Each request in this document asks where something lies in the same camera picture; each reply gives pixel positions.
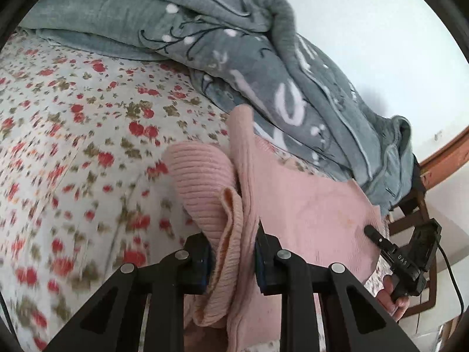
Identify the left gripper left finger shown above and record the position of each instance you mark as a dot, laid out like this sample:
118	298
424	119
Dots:
140	308

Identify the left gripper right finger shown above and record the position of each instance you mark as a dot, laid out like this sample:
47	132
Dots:
323	306

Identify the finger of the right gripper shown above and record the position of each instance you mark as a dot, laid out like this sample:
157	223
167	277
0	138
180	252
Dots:
388	250

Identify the pink knit sweater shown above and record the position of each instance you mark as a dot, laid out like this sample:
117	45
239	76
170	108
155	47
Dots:
230	195

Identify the person's right hand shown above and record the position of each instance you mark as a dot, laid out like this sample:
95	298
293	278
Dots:
395	308

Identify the orange wooden door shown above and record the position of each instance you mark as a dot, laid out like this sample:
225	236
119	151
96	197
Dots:
449	159

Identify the floral bed sheet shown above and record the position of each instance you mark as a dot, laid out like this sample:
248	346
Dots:
84	187

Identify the grey floral blanket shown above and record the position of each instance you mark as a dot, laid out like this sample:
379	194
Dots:
249	52

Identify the dark wooden bed frame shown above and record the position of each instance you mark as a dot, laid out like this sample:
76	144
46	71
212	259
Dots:
415	212

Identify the white wall switch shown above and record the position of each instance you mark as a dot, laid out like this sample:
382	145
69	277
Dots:
437	136

